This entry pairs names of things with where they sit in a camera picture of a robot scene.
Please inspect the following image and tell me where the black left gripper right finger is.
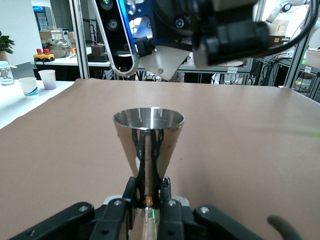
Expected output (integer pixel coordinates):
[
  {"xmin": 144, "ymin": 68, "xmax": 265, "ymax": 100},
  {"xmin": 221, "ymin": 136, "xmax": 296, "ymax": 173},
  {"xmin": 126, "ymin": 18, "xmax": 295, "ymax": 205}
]
[{"xmin": 158, "ymin": 176, "xmax": 263, "ymax": 240}]

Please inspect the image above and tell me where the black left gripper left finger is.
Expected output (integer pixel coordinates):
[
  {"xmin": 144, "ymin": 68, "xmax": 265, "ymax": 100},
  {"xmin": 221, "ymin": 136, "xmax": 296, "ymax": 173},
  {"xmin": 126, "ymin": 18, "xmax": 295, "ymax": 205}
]
[{"xmin": 9, "ymin": 176, "xmax": 138, "ymax": 240}]

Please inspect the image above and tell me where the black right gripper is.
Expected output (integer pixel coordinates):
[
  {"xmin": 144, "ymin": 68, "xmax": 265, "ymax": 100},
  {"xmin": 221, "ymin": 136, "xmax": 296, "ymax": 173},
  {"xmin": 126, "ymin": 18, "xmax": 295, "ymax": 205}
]
[{"xmin": 192, "ymin": 0, "xmax": 271, "ymax": 69}]

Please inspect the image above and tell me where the steel jigger measuring cup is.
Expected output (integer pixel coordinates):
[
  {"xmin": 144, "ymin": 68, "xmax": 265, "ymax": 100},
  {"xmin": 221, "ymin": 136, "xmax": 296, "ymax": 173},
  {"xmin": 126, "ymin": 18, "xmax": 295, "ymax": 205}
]
[{"xmin": 112, "ymin": 107, "xmax": 186, "ymax": 240}]

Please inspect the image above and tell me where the paper cup with purple tint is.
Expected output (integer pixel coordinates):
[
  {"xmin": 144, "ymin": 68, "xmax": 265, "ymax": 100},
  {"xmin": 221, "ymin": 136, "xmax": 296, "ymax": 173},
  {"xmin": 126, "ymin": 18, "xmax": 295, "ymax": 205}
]
[{"xmin": 38, "ymin": 69, "xmax": 56, "ymax": 90}]

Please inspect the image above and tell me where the paper cup with blue print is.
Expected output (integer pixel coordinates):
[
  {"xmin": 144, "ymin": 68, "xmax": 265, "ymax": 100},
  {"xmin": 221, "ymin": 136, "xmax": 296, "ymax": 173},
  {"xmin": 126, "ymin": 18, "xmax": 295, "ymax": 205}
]
[{"xmin": 18, "ymin": 76, "xmax": 38, "ymax": 100}]

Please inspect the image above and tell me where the brown table mat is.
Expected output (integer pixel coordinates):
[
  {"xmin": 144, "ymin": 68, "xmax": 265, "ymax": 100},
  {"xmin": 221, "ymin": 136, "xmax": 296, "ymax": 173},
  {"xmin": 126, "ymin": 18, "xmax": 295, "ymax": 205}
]
[{"xmin": 0, "ymin": 78, "xmax": 320, "ymax": 240}]

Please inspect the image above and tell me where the beige crumpled bag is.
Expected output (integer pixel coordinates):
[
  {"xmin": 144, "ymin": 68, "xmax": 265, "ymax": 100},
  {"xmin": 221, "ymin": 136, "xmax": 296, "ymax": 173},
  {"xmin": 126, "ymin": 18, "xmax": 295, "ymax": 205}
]
[{"xmin": 44, "ymin": 38, "xmax": 72, "ymax": 58}]

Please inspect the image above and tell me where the yellow box with red buttons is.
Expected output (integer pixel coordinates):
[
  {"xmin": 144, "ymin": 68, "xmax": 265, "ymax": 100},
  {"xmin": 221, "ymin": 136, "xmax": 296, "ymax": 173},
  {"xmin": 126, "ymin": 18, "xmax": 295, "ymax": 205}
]
[{"xmin": 33, "ymin": 48, "xmax": 56, "ymax": 63}]

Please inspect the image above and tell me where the green potted plant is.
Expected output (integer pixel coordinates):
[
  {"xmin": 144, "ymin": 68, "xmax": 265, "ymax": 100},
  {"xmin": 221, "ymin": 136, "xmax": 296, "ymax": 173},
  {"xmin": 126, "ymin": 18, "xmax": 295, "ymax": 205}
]
[{"xmin": 0, "ymin": 29, "xmax": 16, "ymax": 62}]

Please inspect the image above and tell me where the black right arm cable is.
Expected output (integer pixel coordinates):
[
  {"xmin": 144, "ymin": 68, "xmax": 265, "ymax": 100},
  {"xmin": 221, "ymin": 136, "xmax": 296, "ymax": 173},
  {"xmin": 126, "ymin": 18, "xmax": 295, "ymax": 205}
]
[{"xmin": 269, "ymin": 0, "xmax": 320, "ymax": 55}]

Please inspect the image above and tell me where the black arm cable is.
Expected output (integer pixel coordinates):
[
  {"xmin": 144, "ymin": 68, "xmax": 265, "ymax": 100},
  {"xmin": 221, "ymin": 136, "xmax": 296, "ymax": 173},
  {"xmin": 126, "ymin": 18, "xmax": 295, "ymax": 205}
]
[
  {"xmin": 267, "ymin": 215, "xmax": 303, "ymax": 240},
  {"xmin": 269, "ymin": 0, "xmax": 320, "ymax": 55}
]

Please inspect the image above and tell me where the white camera mounting plate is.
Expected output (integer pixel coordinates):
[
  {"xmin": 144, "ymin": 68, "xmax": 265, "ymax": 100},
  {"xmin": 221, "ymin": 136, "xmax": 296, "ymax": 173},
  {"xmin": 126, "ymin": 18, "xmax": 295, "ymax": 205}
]
[{"xmin": 138, "ymin": 46, "xmax": 191, "ymax": 81}]

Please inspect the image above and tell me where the aluminium shelving frame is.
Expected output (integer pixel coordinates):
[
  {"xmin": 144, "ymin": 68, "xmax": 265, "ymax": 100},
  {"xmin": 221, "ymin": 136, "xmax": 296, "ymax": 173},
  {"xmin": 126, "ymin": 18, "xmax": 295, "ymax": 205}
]
[{"xmin": 284, "ymin": 32, "xmax": 320, "ymax": 101}]

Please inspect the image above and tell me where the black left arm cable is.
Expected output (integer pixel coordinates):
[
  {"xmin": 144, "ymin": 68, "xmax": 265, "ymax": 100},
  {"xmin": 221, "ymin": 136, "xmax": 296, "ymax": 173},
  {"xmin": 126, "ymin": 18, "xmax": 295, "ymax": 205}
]
[{"xmin": 267, "ymin": 215, "xmax": 303, "ymax": 240}]

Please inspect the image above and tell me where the aluminium frame post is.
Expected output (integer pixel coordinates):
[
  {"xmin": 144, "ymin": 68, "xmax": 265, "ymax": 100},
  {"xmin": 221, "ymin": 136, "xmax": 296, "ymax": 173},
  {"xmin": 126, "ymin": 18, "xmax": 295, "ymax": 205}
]
[{"xmin": 68, "ymin": 0, "xmax": 90, "ymax": 80}]

